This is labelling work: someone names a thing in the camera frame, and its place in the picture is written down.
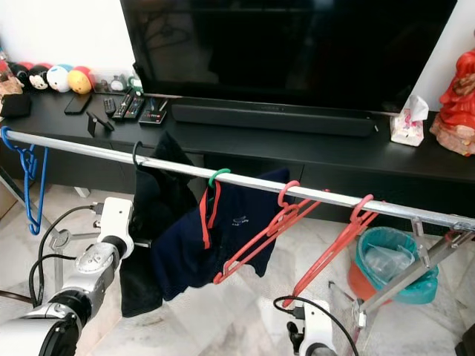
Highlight plain black garment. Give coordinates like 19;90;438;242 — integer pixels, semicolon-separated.
119;133;198;318

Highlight green plastic hanger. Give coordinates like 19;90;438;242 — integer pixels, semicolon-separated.
207;168;233;188

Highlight blue plastic hanger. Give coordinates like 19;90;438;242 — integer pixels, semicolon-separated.
1;126;49;237

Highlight orange bin teal bag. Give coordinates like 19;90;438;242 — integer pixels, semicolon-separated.
347;226;441;306

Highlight navy shirt red collar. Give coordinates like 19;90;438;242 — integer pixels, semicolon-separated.
151;168;295;301

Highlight black TV console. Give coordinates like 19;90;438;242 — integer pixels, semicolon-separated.
0;89;475;223

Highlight black soundbar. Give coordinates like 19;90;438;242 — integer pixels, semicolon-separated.
170;99;380;139

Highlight white pink tissue box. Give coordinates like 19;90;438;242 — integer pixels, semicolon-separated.
390;94;430;148

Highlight small black box red buttons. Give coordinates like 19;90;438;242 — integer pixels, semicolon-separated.
139;99;169;127

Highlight silver metal clothes rack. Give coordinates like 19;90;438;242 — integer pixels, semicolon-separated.
0;128;475;331

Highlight black remote control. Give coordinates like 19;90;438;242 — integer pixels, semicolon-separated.
111;93;134;122
125;96;146;122

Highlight red laughing buddha statue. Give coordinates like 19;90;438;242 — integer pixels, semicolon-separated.
428;48;475;157

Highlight black wallet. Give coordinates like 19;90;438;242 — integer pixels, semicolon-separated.
1;93;33;120

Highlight black flat screen television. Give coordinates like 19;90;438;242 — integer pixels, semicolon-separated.
120;0;459;114

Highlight black phone stand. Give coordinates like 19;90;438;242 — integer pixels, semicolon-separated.
86;110;116;137

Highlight green white bottle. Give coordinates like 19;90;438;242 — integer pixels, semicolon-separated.
128;75;145;96

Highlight small grey figurine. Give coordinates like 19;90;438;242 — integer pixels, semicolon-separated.
107;75;128;94

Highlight black round plush toy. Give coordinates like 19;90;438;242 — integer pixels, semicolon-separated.
9;63;30;88

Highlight black smartphone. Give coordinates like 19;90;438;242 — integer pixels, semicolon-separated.
64;93;93;116

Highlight black plush toy red bow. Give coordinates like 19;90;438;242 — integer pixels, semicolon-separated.
27;65;50;91

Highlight white blue round plush toy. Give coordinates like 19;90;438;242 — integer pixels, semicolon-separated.
45;64;72;93

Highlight yellow round plush toy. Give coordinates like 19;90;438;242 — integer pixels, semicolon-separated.
66;66;94;96

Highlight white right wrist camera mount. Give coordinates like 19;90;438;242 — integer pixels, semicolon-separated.
300;298;339;356

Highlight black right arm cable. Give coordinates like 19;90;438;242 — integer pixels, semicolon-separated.
272;294;361;356

